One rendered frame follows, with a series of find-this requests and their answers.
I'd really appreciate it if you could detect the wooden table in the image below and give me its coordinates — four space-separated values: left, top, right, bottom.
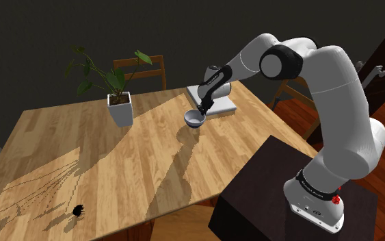
0 79 319 241

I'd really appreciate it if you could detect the grey-blue bowl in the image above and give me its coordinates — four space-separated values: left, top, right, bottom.
183 109 207 129

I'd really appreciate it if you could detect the wooden chair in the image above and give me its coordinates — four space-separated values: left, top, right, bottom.
267 76 321 141
112 55 168 92

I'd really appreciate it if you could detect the dark robot stand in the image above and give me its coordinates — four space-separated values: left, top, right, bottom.
208 134 379 241

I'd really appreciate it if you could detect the grey wrench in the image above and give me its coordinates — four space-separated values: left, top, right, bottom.
361 65 385 89

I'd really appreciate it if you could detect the green plant in white pot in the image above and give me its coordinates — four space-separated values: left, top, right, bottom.
64 45 154 128

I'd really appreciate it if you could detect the small black object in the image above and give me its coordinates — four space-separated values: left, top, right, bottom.
72 204 86 218

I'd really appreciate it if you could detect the white flat slab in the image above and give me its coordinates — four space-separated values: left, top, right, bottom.
186 84 238 117

